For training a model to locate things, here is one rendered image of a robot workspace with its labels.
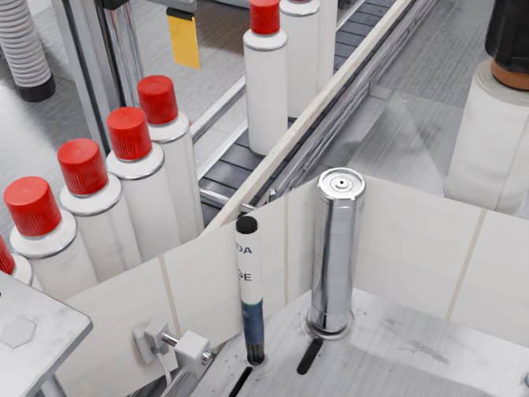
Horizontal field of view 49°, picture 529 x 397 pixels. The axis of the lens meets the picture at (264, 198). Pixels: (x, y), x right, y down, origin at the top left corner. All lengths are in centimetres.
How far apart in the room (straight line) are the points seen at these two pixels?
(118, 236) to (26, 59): 17
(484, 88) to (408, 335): 24
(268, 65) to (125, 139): 24
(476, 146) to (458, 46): 54
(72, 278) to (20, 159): 45
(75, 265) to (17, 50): 19
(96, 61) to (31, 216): 25
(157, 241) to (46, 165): 36
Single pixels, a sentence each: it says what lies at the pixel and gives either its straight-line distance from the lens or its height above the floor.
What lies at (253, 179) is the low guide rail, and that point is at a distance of 68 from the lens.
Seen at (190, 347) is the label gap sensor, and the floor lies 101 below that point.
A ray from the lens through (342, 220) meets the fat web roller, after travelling 45.
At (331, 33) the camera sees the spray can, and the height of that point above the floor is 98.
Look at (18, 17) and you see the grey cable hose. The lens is 53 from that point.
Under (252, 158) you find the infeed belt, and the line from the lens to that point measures 76.
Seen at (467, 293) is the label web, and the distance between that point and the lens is 53.
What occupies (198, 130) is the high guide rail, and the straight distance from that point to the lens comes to 68.
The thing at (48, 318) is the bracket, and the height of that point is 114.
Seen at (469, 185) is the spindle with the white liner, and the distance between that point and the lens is 64.
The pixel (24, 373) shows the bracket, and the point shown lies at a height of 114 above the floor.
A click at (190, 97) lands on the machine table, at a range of 97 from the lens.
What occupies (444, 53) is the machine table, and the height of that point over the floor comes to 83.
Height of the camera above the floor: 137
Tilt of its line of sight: 44 degrees down
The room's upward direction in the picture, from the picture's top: 2 degrees counter-clockwise
